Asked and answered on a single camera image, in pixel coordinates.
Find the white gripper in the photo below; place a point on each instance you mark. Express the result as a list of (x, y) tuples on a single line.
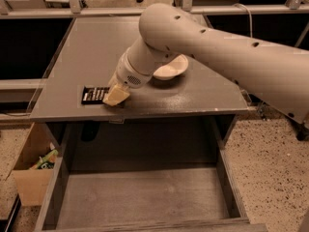
[(127, 74)]

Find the black rxbar chocolate bar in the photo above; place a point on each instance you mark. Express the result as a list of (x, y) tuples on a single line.
[(93, 95)]

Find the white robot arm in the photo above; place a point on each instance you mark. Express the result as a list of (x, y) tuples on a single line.
[(276, 74)]

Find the grey cabinet with counter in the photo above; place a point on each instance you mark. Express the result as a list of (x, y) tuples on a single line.
[(164, 121)]

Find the open grey top drawer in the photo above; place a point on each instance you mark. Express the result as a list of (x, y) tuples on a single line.
[(151, 195)]

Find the white paper bowl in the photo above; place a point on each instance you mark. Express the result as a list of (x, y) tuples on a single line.
[(176, 67)]

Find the green snack package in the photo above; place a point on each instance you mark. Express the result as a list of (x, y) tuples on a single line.
[(47, 161)]

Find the cardboard box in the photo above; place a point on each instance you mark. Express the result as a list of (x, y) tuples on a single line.
[(31, 182)]

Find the metal railing frame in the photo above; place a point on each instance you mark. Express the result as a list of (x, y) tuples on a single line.
[(96, 10)]

